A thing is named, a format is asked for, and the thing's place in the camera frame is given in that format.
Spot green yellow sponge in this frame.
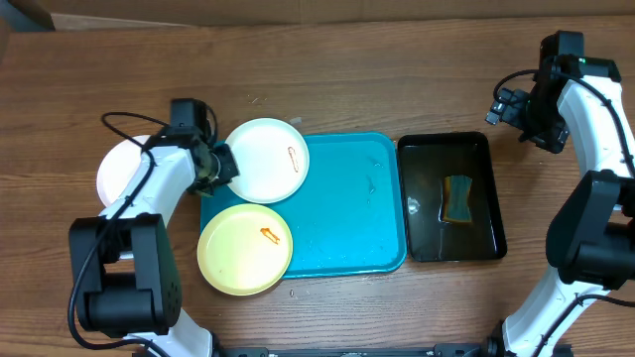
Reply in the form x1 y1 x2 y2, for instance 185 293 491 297
441 175 472 223

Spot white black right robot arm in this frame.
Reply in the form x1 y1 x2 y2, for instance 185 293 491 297
479 53 634 356

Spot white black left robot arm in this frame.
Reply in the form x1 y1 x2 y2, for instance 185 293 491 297
66 127 238 356

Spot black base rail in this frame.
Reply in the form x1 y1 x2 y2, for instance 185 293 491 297
212 340 513 357

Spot white plate with red stain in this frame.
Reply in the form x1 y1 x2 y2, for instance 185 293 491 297
96 140 141 207

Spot teal plastic tray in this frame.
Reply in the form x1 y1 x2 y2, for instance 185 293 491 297
199 131 408 280

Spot yellow plate with orange stain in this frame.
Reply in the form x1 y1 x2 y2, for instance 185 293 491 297
196 203 294 297

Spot cardboard sheet at back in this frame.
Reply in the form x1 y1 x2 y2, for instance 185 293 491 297
39 0 634 26

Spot black tray with water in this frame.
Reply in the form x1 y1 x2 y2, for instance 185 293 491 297
397 132 507 262

